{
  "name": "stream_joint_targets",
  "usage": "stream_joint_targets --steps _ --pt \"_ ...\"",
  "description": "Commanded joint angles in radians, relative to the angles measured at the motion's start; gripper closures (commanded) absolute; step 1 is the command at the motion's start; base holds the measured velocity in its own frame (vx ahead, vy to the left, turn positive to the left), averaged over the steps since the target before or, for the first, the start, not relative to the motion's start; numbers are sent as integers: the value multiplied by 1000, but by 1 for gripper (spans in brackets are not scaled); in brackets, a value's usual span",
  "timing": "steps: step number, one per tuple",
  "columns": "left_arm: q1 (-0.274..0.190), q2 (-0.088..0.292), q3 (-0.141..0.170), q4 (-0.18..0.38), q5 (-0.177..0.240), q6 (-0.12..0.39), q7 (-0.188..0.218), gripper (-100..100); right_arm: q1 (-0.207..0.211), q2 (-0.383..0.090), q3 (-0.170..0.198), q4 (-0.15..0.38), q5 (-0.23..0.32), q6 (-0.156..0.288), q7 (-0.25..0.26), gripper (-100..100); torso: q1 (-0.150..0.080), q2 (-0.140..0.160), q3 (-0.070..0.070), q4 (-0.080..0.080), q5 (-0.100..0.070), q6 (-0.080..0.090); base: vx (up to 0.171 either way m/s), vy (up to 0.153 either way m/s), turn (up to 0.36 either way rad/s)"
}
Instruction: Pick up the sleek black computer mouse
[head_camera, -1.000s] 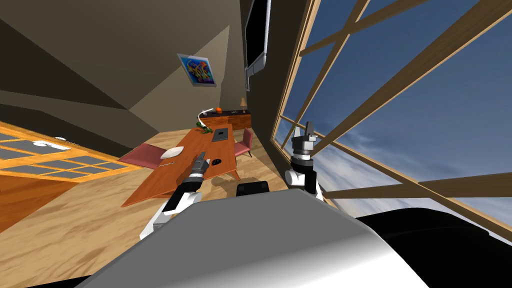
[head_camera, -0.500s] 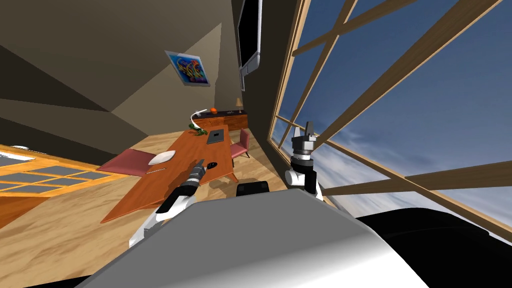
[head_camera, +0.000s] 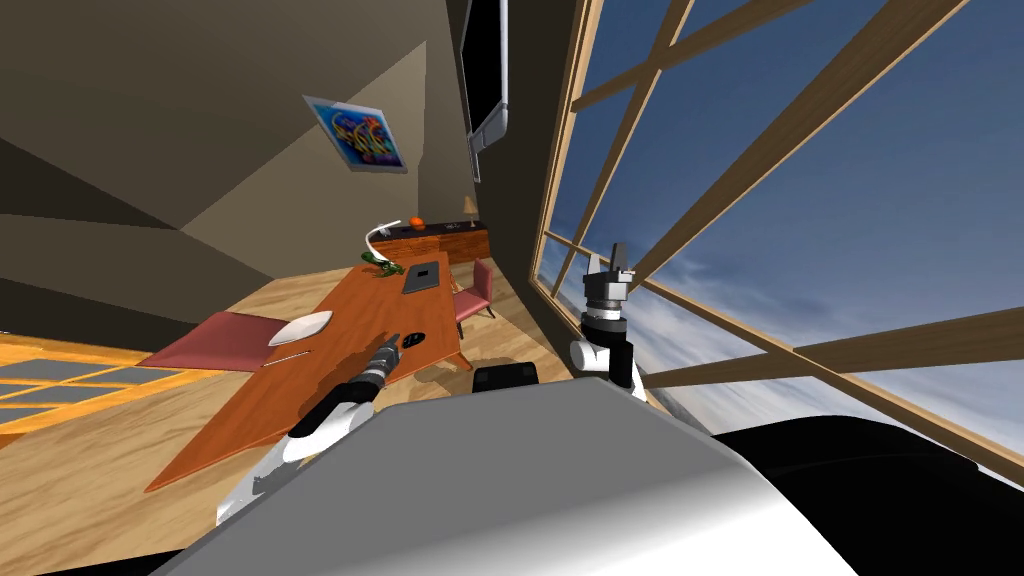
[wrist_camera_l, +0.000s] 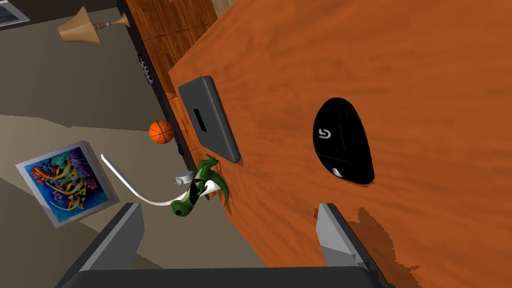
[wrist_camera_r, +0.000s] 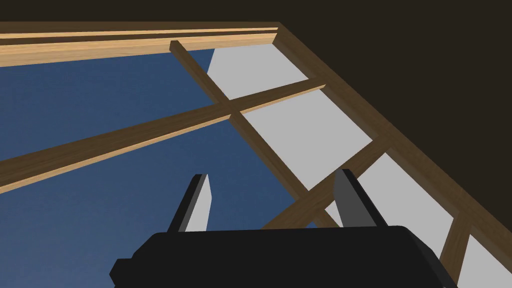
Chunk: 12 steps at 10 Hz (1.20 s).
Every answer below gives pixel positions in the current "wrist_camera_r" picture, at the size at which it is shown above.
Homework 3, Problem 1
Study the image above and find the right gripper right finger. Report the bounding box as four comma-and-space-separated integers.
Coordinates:
333, 168, 389, 229

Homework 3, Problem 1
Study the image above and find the wooden framed window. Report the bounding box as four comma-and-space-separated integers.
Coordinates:
0, 21, 512, 288

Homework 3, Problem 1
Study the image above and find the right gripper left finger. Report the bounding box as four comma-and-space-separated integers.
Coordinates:
166, 173, 213, 233

